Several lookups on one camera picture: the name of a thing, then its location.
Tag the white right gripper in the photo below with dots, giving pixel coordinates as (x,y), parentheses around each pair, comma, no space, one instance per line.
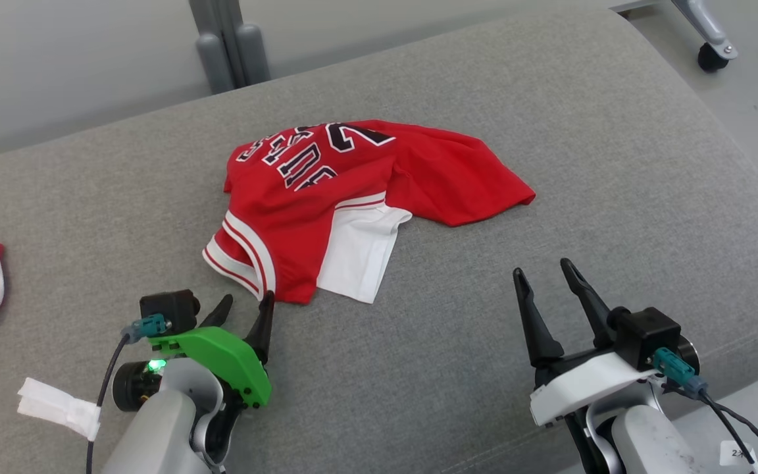
(583,385)

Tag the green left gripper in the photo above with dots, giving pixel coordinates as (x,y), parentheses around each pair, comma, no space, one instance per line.
(227,359)

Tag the red jersey with black numbers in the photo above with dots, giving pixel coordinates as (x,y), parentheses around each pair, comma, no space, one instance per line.
(287,217)

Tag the white paper tag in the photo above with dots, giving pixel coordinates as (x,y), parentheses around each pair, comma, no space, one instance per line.
(56,407)

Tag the small white numbered label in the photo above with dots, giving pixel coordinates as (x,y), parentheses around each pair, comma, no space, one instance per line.
(737,454)

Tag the grey rounded cylinder stop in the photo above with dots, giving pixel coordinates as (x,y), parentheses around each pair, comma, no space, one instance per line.
(214,66)
(252,56)

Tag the black caster wheel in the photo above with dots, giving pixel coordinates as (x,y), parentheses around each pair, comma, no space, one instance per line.
(711,58)

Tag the grey metal chair leg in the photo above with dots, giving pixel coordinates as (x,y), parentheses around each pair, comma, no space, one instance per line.
(701,20)

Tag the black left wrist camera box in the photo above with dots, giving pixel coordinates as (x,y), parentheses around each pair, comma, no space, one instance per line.
(168,309)

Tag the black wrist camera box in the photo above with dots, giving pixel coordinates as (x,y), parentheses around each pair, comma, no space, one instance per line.
(645,336)
(168,309)

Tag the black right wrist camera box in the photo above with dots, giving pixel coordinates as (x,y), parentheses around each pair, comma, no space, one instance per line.
(645,336)

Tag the grey vertical frame post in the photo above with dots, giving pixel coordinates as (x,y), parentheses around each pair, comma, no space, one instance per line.
(218,16)

